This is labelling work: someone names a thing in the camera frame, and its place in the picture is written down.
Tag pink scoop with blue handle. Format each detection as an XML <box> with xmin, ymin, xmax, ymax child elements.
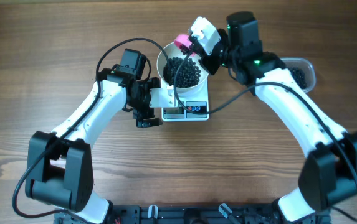
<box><xmin>174</xmin><ymin>34</ymin><xmax>194</xmax><ymax>55</ymax></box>

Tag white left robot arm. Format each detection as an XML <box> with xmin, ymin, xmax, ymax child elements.
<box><xmin>18</xmin><ymin>49</ymin><xmax>162</xmax><ymax>223</ymax></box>

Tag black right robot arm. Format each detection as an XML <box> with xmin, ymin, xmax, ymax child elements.
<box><xmin>189</xmin><ymin>11</ymin><xmax>357</xmax><ymax>223</ymax></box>

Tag black beans in bowl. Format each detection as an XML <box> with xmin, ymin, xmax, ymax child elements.
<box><xmin>163</xmin><ymin>57</ymin><xmax>201</xmax><ymax>88</ymax></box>

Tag white bowl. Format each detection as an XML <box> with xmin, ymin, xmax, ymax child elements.
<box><xmin>156</xmin><ymin>42</ymin><xmax>209</xmax><ymax>95</ymax></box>

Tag white digital kitchen scale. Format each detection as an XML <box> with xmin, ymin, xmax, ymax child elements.
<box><xmin>161</xmin><ymin>80</ymin><xmax>209</xmax><ymax>122</ymax></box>

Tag clear plastic container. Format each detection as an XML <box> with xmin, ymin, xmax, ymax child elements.
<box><xmin>281</xmin><ymin>58</ymin><xmax>316</xmax><ymax>93</ymax></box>

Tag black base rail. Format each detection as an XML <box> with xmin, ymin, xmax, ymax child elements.
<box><xmin>53</xmin><ymin>203</ymin><xmax>332</xmax><ymax>224</ymax></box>

